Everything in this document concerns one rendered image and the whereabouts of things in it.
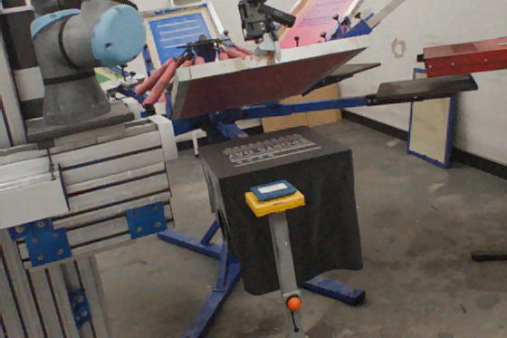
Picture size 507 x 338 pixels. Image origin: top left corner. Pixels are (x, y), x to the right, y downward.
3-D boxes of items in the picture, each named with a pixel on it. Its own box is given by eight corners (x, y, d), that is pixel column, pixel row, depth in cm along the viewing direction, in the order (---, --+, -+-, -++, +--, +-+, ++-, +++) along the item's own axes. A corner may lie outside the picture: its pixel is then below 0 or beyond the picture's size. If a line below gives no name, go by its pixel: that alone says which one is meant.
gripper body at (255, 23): (244, 44, 163) (235, 5, 164) (272, 39, 165) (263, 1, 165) (249, 37, 156) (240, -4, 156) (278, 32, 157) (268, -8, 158)
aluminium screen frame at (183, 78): (369, 46, 164) (367, 34, 164) (178, 82, 153) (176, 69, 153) (301, 94, 241) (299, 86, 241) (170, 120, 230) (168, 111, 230)
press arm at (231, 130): (289, 178, 186) (286, 161, 184) (272, 182, 184) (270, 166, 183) (223, 121, 304) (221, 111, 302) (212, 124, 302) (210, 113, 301)
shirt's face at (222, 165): (351, 149, 176) (351, 149, 176) (220, 179, 168) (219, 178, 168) (303, 126, 222) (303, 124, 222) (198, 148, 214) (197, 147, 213)
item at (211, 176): (259, 265, 178) (243, 171, 171) (234, 272, 176) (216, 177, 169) (231, 219, 222) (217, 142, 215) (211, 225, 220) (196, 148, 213)
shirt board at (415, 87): (471, 88, 280) (470, 72, 278) (479, 104, 243) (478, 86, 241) (229, 113, 322) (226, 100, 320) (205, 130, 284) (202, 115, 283)
